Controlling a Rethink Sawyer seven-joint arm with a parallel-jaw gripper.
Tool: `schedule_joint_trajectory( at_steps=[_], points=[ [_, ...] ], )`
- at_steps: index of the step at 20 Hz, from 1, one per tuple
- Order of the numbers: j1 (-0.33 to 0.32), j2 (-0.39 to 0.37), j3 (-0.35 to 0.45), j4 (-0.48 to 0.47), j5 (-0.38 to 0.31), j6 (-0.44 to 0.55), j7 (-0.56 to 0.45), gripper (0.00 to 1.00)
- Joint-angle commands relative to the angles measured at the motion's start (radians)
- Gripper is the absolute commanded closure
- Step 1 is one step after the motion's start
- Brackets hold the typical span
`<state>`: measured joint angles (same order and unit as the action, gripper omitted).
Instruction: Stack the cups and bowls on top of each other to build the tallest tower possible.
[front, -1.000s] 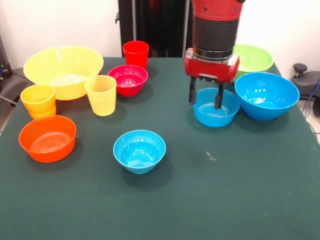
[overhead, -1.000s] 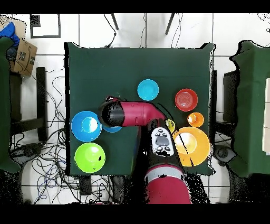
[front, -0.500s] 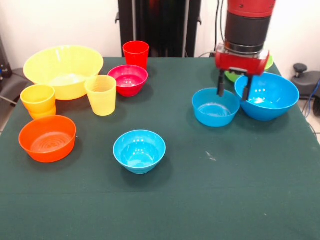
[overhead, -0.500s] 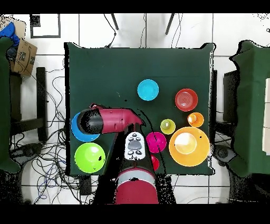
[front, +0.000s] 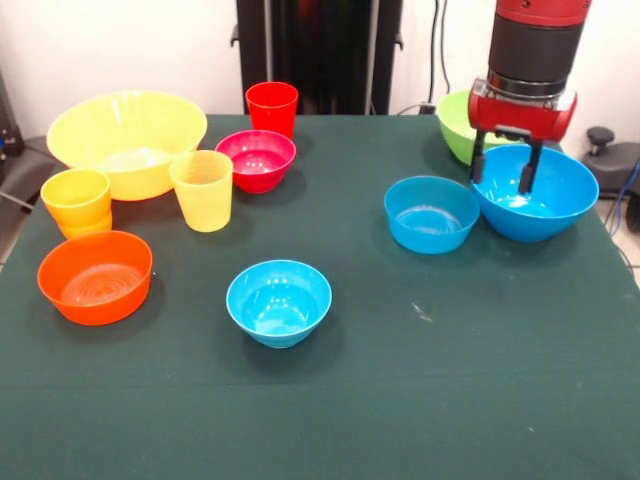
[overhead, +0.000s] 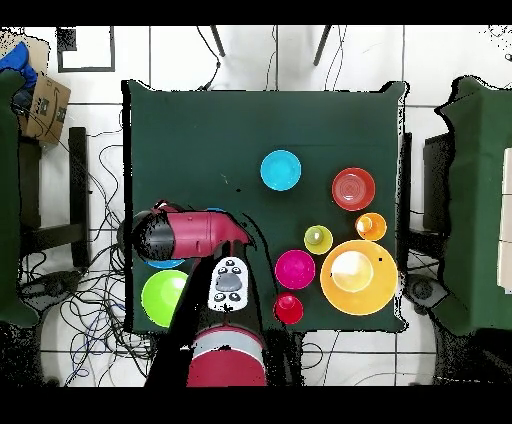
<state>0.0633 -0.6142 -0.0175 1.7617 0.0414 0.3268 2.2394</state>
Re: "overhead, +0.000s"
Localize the large blue bowl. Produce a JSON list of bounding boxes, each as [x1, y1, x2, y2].
[[144, 258, 187, 270]]

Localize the green bowl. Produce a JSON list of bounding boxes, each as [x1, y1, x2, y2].
[[140, 269, 190, 330]]

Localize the small light blue bowl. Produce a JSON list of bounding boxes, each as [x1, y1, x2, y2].
[[260, 149, 303, 192]]

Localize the dark green tablecloth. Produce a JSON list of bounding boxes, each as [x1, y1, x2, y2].
[[121, 79, 409, 334]]

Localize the magenta bowl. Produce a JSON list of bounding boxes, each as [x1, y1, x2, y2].
[[274, 249, 317, 291]]

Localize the cardboard box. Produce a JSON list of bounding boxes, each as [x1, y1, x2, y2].
[[19, 73, 72, 146]]

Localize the pale yellow cup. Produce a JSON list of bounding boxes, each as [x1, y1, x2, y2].
[[303, 224, 334, 256]]

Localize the red cup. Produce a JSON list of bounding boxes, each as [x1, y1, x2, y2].
[[273, 291, 305, 326]]

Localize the green cloth covered table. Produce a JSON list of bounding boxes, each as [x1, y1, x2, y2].
[[433, 75, 512, 337], [0, 69, 41, 329]]

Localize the orange bowl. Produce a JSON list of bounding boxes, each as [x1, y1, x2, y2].
[[331, 166, 377, 212]]

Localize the blue cloth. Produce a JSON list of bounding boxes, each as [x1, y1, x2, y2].
[[0, 41, 39, 89]]

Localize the amber yellow cup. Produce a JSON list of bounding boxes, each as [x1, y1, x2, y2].
[[354, 212, 388, 242]]

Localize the large yellow bowl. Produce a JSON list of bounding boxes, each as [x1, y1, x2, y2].
[[319, 239, 400, 317]]

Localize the white box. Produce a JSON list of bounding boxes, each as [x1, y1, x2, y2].
[[495, 239, 512, 295], [501, 147, 512, 196], [498, 193, 512, 242]]

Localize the tangle of black cables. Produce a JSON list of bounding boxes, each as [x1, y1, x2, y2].
[[19, 119, 161, 387]]

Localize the black stool frame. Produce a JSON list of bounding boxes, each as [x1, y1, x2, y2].
[[17, 126, 91, 269]]

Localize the black pedestal foot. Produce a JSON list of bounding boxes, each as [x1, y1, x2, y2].
[[405, 273, 449, 315], [17, 271, 83, 311]]

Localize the black tripod cable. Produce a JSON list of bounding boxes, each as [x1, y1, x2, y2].
[[195, 25, 222, 91]]

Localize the grey square frame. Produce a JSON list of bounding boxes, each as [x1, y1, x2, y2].
[[56, 25, 116, 74]]

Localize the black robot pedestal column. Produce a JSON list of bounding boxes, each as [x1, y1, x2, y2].
[[264, 330, 306, 387]]

